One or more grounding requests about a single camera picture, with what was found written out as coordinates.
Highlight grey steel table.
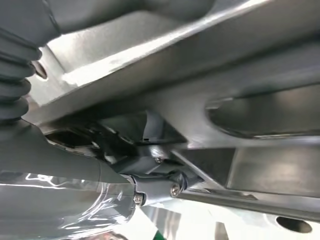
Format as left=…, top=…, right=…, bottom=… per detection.
left=82, top=198, right=320, bottom=240

